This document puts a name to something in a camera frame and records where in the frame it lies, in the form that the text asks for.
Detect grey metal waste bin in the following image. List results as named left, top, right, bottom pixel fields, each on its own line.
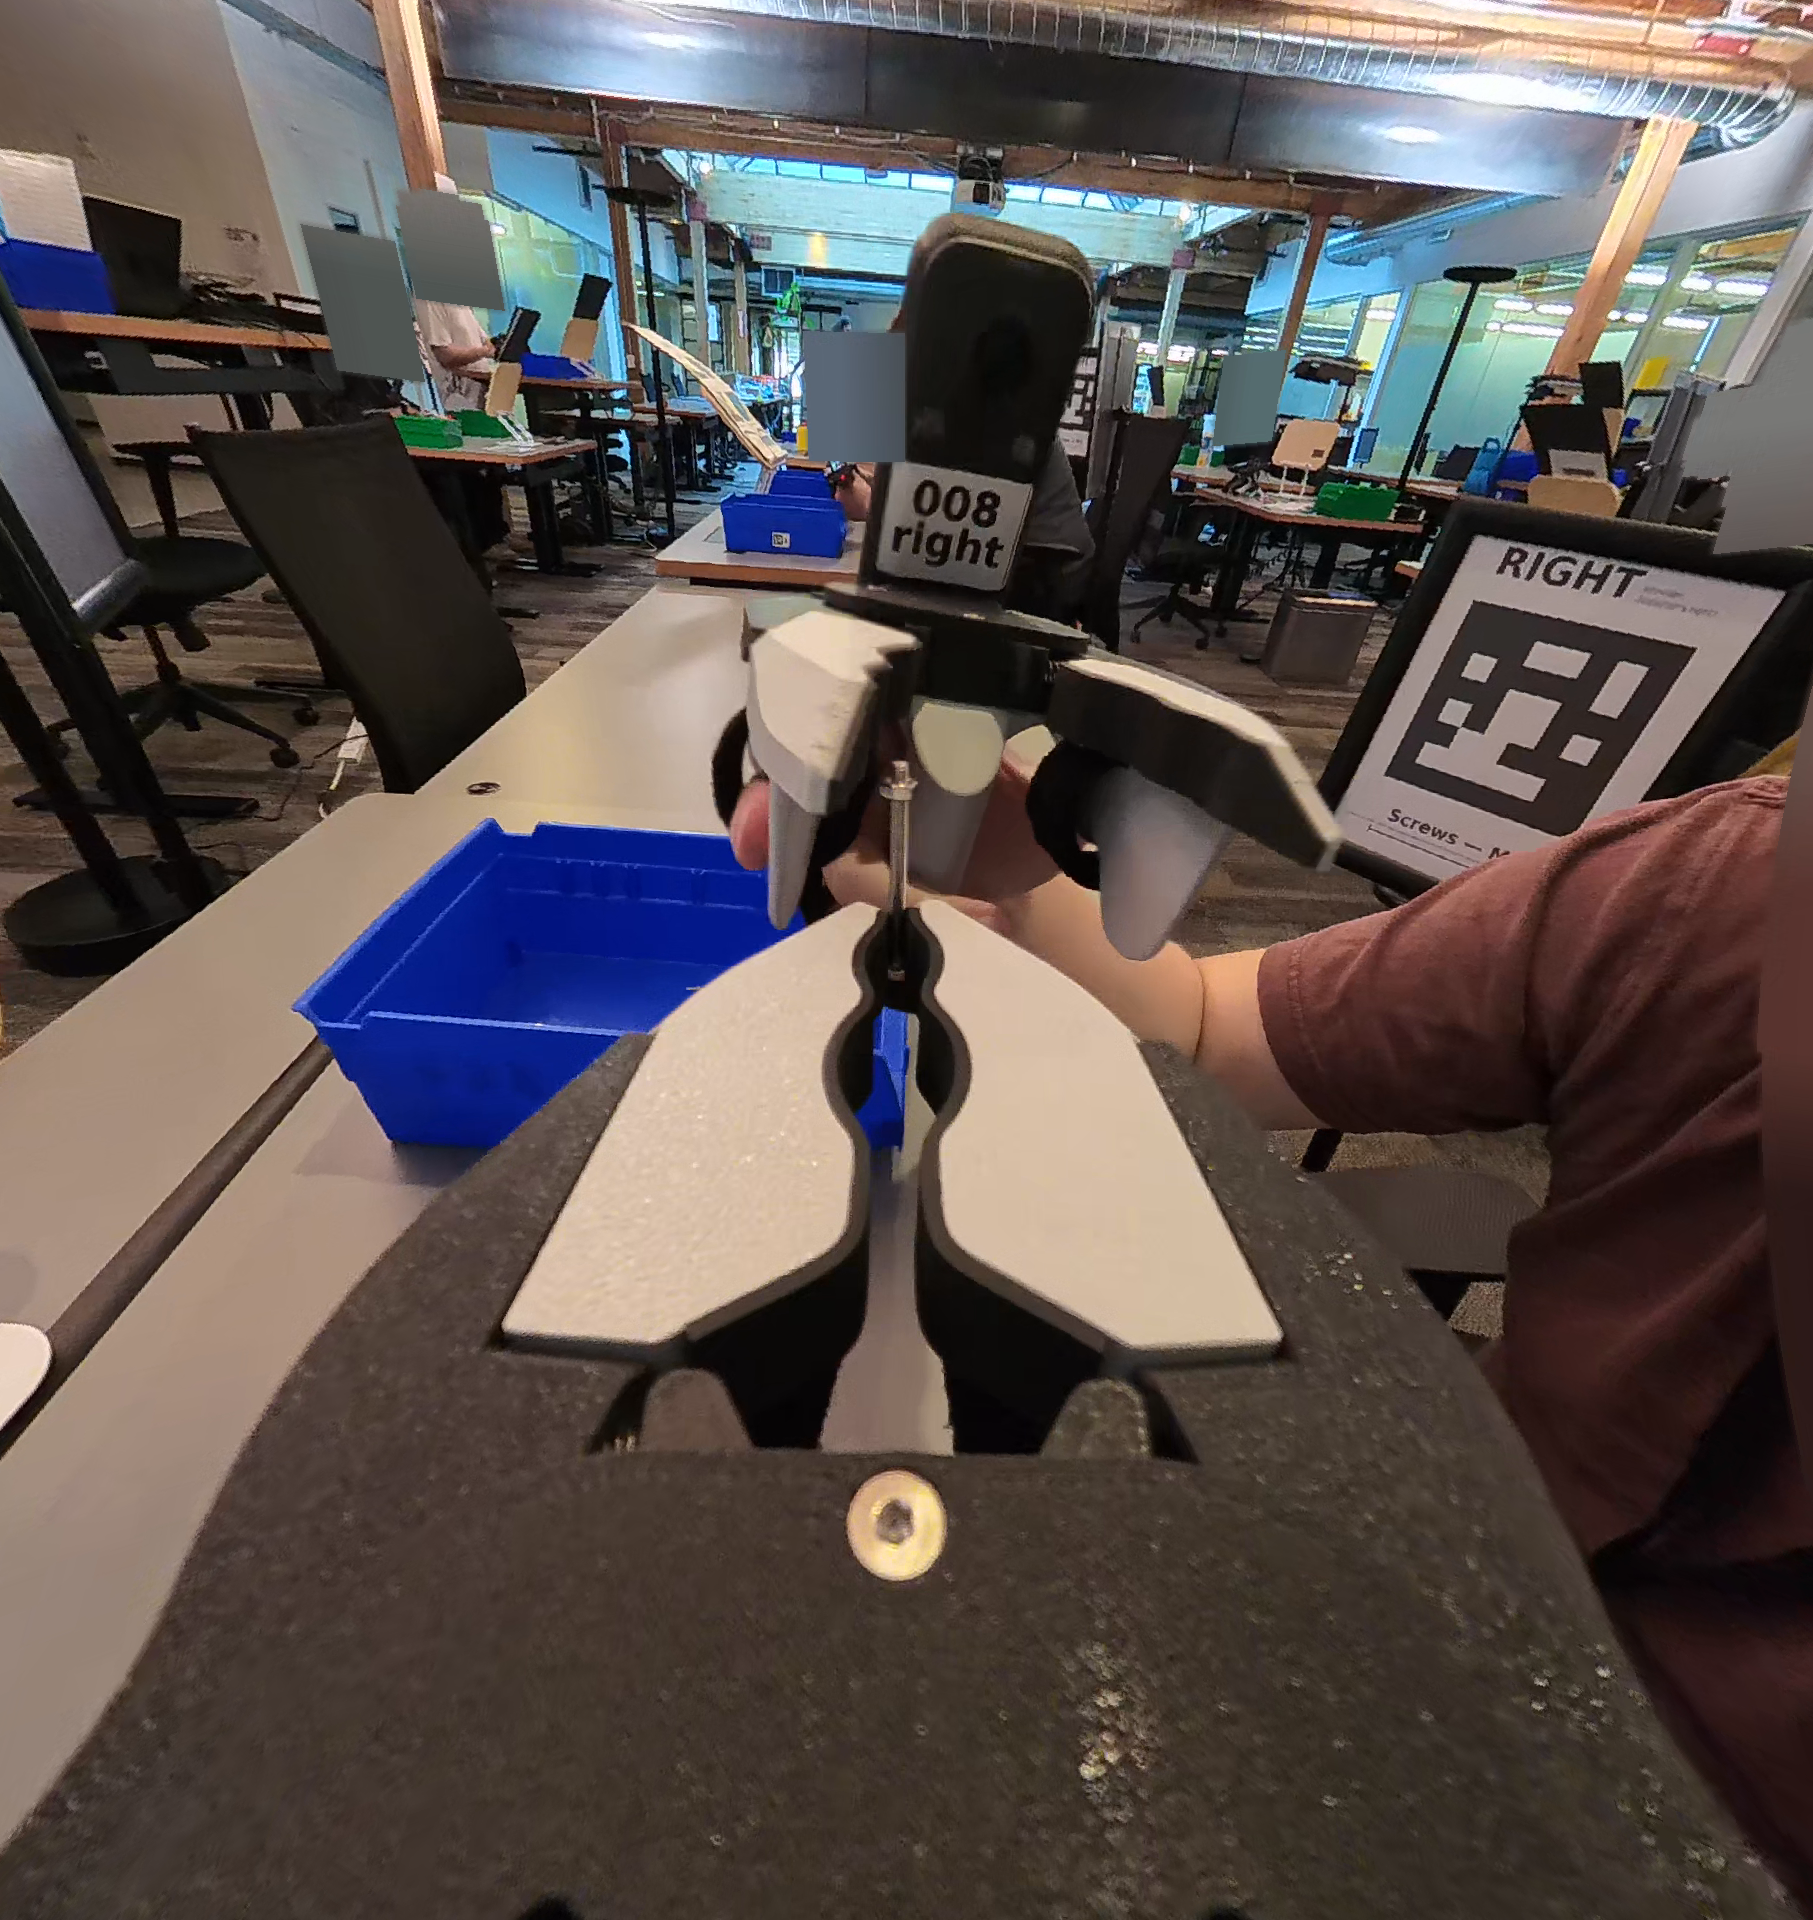
left=1263, top=587, right=1382, bottom=687

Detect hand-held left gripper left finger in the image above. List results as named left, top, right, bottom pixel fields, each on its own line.
left=498, top=900, right=897, bottom=1368

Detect wood-edged grey desk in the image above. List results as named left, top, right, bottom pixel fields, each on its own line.
left=650, top=501, right=867, bottom=589

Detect curved wooden document board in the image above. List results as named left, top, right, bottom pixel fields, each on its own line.
left=624, top=317, right=785, bottom=470

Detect person's right hand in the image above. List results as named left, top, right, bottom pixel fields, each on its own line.
left=732, top=754, right=1121, bottom=966

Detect black framed marker sign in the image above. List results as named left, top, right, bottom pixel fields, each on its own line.
left=1319, top=493, right=1813, bottom=902

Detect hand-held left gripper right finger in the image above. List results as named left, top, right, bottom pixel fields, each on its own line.
left=906, top=895, right=1288, bottom=1374

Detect long metal bolt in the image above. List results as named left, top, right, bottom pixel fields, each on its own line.
left=876, top=762, right=920, bottom=992

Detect wooden top office desk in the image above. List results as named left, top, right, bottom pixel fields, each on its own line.
left=403, top=434, right=600, bottom=580
left=1168, top=463, right=1425, bottom=632

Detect blue labelled storage bin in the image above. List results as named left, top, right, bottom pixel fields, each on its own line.
left=718, top=467, right=850, bottom=559

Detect black easel stand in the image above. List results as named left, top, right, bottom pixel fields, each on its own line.
left=0, top=176, right=263, bottom=902

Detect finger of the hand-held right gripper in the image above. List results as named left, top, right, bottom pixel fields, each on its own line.
left=741, top=613, right=927, bottom=936
left=1049, top=654, right=1347, bottom=966

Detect black mesh office chair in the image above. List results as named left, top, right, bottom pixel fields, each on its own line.
left=1086, top=412, right=1193, bottom=654

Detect person in maroon shirt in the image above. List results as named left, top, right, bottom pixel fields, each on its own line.
left=1259, top=771, right=1813, bottom=1920

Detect black round stand base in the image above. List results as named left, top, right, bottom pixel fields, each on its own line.
left=3, top=851, right=236, bottom=979

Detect person's right forearm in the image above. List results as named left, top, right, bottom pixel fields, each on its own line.
left=1101, top=906, right=1291, bottom=1127

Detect blue plastic bin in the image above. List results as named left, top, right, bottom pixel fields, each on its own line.
left=295, top=815, right=908, bottom=1149

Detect black high-back chair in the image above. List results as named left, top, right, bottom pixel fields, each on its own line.
left=187, top=416, right=531, bottom=793

